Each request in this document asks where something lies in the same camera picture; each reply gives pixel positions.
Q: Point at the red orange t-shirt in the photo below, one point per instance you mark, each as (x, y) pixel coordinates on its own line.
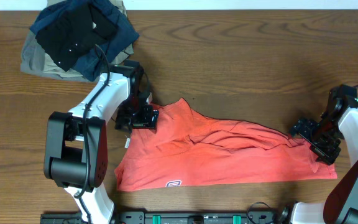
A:
(189, 149)

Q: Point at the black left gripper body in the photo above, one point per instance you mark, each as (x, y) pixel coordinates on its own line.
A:
(141, 117)

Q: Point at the grey khaki folded garment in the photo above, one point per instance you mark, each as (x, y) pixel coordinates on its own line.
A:
(36, 62)

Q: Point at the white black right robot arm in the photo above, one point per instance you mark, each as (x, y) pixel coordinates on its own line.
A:
(339, 122)

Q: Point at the black folded shirt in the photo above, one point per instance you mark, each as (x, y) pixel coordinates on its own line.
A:
(74, 34)

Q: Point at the black mounting rail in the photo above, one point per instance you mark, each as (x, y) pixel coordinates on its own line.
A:
(254, 216)

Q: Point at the navy blue folded garment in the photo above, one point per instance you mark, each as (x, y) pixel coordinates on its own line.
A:
(90, 64)

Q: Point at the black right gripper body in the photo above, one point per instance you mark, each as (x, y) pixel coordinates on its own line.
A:
(323, 139)

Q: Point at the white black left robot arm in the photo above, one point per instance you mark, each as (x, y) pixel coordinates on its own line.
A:
(76, 150)

